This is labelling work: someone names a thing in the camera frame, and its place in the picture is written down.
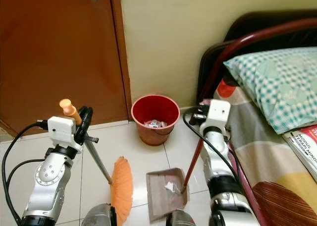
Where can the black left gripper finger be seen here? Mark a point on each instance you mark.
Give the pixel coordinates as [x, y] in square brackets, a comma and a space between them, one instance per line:
[90, 117]

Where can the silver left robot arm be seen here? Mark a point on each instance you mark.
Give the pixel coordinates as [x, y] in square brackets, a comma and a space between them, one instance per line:
[44, 186]

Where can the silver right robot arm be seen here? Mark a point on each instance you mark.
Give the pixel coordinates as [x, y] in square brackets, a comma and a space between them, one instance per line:
[218, 159]

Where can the crumpled wrapper rubbish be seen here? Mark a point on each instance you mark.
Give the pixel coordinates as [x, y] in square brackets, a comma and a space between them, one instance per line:
[154, 123]

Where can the red plastic bucket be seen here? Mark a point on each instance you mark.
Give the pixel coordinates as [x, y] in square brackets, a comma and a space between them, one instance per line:
[153, 134]

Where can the brown wooden door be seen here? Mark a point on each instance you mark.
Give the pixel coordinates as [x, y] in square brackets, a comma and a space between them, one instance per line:
[59, 57]

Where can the green checked pillow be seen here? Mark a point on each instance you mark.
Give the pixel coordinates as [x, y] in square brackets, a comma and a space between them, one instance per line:
[277, 82]

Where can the white paper scrap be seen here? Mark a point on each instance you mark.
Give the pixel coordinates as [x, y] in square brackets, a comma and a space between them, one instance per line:
[171, 187]

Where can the printed book with red cover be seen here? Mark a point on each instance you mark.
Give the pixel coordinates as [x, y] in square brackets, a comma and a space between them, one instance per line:
[304, 139]

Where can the dark brown headboard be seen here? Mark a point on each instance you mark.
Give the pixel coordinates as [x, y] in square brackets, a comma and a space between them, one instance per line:
[257, 20]

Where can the grey right robot leg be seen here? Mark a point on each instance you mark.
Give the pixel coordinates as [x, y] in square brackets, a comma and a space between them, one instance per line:
[182, 219]

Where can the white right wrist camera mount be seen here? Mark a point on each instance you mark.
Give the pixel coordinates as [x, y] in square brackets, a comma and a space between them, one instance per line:
[219, 112]

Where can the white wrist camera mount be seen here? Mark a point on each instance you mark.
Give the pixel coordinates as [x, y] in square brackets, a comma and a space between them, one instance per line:
[219, 112]
[62, 131]

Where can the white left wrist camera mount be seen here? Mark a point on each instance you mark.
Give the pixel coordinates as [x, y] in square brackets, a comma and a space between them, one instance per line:
[62, 131]

